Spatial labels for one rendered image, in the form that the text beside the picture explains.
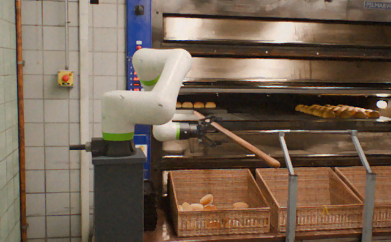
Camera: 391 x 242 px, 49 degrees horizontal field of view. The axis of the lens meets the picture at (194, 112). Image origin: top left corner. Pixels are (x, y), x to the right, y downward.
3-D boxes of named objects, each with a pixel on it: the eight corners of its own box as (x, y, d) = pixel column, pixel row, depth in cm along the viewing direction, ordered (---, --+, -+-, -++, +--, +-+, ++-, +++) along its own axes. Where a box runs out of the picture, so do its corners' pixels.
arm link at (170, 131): (152, 145, 231) (153, 134, 223) (151, 125, 239) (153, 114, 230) (178, 145, 234) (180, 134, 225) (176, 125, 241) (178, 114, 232)
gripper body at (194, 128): (188, 122, 237) (204, 122, 238) (187, 137, 237) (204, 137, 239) (190, 124, 229) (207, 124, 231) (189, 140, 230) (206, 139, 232)
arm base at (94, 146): (68, 158, 160) (68, 142, 159) (70, 150, 174) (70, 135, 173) (138, 156, 166) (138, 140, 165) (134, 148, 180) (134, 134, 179)
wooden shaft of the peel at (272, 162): (280, 169, 161) (281, 161, 160) (273, 169, 160) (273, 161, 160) (197, 114, 328) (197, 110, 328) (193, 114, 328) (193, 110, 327)
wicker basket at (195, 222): (167, 209, 290) (168, 169, 287) (247, 206, 299) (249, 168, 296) (176, 238, 243) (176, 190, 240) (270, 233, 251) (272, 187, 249)
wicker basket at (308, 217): (252, 206, 300) (253, 167, 297) (327, 203, 309) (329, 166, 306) (277, 233, 252) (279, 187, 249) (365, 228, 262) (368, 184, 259)
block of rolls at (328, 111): (293, 110, 379) (294, 104, 378) (343, 110, 387) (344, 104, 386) (325, 118, 319) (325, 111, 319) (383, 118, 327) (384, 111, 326)
